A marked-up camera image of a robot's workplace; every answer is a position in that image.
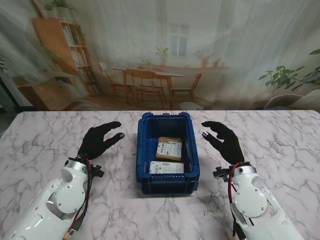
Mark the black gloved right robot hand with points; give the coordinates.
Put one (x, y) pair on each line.
(227, 145)

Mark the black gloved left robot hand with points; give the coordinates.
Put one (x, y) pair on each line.
(96, 142)

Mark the thick cardboard package with label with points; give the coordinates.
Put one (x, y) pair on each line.
(166, 167)

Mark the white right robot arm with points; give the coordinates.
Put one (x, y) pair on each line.
(255, 202)

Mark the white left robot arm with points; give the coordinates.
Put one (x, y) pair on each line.
(47, 200)

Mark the blue plastic turnover box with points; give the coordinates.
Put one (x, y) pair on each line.
(167, 185)

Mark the printed room scene backdrop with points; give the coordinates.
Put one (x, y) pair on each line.
(225, 37)

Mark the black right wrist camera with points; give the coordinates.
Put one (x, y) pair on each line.
(220, 173)

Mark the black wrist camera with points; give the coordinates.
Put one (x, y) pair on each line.
(97, 172)
(220, 173)

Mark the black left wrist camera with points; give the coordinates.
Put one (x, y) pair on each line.
(97, 172)

